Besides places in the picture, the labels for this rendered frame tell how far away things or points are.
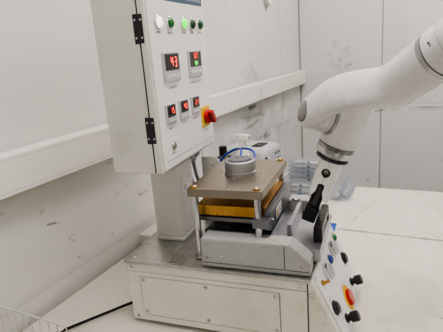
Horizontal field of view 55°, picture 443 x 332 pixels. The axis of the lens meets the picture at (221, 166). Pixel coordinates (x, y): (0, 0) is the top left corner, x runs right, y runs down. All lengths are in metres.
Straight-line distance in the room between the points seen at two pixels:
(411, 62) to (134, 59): 0.54
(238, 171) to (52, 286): 0.65
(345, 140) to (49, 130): 0.79
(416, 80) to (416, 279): 0.69
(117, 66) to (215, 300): 0.58
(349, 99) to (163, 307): 0.66
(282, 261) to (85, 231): 0.68
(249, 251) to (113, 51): 0.53
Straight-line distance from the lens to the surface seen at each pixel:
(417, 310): 1.23
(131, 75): 0.96
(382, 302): 1.24
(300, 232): 1.07
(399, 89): 0.84
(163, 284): 1.09
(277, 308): 1.01
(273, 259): 0.96
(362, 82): 0.87
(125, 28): 0.96
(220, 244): 0.98
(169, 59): 1.00
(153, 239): 1.19
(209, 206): 1.02
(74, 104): 1.34
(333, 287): 1.08
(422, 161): 3.43
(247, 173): 1.04
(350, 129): 0.96
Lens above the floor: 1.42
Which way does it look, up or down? 15 degrees down
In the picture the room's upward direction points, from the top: 4 degrees counter-clockwise
